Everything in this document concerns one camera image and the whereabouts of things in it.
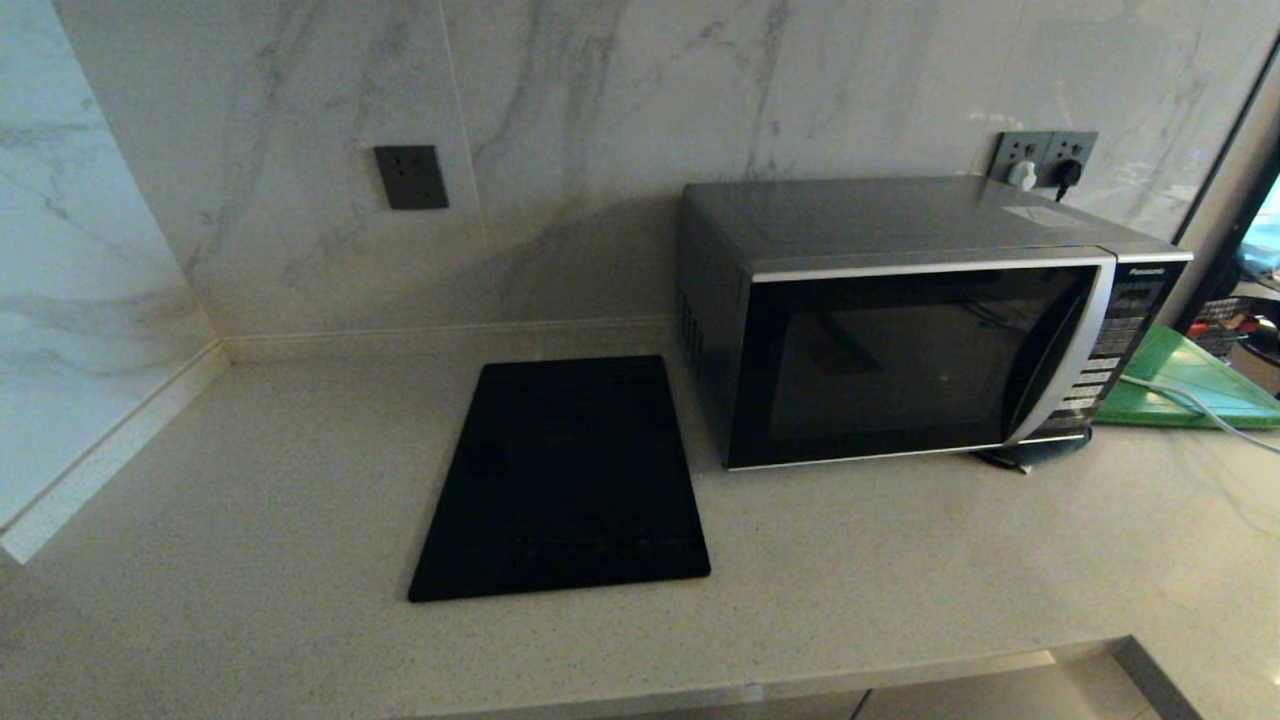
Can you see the black glass microwave door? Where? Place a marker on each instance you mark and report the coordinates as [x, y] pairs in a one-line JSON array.
[[880, 370]]

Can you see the silver black microwave oven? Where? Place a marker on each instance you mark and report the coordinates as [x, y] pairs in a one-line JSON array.
[[850, 215]]

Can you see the black induction cooktop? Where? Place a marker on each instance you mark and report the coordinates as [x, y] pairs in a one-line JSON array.
[[560, 480]]

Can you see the white power plug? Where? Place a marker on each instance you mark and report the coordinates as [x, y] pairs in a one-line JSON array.
[[1022, 174]]

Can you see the black power plug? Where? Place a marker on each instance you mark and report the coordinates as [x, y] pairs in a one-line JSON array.
[[1068, 176]]

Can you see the white cabinet front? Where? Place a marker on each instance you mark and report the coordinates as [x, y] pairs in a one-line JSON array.
[[1000, 700]]

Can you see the green cutting board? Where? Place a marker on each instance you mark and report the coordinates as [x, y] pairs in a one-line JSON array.
[[1190, 370]]

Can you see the dark single wall socket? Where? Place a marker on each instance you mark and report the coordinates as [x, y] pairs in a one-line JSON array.
[[411, 177]]

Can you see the double wall socket with plugs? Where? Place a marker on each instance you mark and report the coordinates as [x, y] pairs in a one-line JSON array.
[[1015, 148], [1075, 147]]

